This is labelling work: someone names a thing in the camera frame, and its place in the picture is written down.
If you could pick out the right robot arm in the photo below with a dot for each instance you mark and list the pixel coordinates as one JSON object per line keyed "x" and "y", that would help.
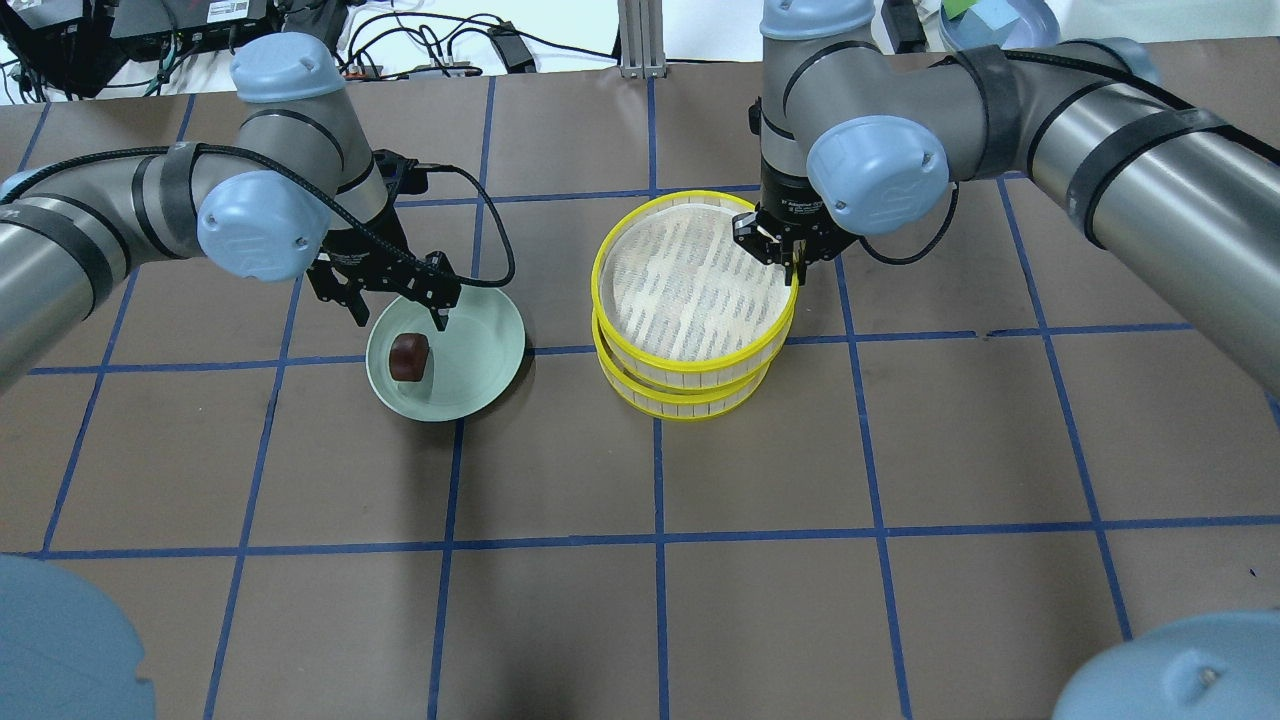
{"x": 852, "y": 149}

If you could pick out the aluminium frame post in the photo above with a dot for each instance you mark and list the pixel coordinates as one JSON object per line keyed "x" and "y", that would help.
{"x": 640, "y": 32}

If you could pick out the blue plate with blocks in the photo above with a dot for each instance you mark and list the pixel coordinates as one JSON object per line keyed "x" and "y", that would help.
{"x": 1008, "y": 24}

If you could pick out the mint green plate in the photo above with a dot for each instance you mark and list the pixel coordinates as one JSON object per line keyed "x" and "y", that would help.
{"x": 468, "y": 365}

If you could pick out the black power adapter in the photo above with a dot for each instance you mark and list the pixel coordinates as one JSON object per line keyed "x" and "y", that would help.
{"x": 510, "y": 47}

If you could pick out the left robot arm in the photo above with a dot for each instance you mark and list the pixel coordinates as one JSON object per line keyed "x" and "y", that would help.
{"x": 300, "y": 193}

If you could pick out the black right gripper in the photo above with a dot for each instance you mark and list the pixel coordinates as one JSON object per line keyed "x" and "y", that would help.
{"x": 787, "y": 207}

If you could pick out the brown chocolate bun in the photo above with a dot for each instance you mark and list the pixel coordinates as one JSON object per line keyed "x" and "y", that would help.
{"x": 407, "y": 358}

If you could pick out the yellow steamer layer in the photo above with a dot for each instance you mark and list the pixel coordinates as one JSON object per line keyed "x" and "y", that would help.
{"x": 672, "y": 404}
{"x": 679, "y": 302}

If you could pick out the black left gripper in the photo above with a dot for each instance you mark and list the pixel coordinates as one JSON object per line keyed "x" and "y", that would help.
{"x": 366, "y": 253}

